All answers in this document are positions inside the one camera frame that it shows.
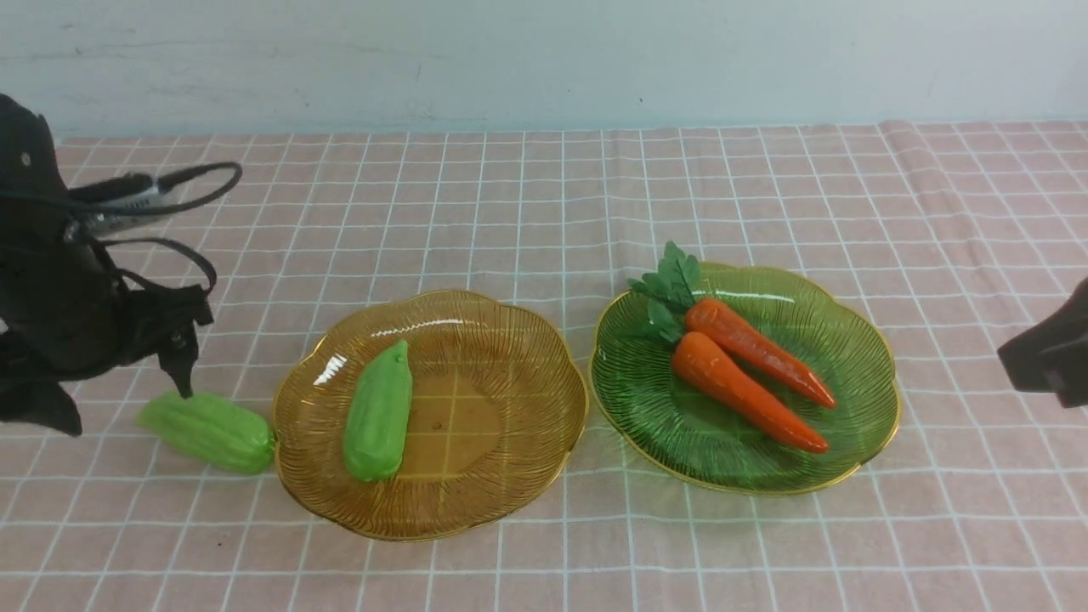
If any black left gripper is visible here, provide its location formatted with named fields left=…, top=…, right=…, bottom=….
left=1, top=96, right=215, bottom=438

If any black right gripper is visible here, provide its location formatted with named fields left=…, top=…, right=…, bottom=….
left=996, top=280, right=1087, bottom=408

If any green gourd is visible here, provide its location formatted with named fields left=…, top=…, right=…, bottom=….
left=135, top=392, right=276, bottom=475
left=343, top=338, right=413, bottom=484

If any orange carrot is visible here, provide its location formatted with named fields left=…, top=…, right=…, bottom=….
left=648, top=299, right=830, bottom=454
left=628, top=241, right=838, bottom=408

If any green glass plate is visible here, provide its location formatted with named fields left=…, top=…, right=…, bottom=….
left=588, top=261, right=902, bottom=495

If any amber glass plate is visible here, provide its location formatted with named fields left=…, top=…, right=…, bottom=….
left=272, top=290, right=590, bottom=541

